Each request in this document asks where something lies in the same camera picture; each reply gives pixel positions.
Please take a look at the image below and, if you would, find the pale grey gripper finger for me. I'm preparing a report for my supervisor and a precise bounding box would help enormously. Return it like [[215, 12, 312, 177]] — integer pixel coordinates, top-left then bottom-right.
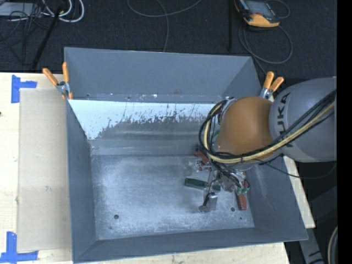
[[198, 193, 212, 213], [207, 192, 218, 212]]

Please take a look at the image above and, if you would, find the dark green flat block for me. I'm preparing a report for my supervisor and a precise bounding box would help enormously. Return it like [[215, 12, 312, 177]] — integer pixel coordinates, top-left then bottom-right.
[[184, 177, 208, 190]]

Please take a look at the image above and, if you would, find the red-brown flat block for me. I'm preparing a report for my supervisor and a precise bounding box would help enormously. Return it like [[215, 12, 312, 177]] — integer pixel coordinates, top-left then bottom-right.
[[195, 150, 210, 165], [235, 189, 249, 211]]

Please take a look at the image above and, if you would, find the grey metal bin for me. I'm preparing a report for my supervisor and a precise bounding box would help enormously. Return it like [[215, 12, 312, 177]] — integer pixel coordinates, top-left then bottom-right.
[[63, 47, 309, 263]]

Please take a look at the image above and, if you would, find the pale flat board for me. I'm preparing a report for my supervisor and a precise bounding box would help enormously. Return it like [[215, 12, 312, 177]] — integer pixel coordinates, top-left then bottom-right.
[[16, 89, 73, 253]]

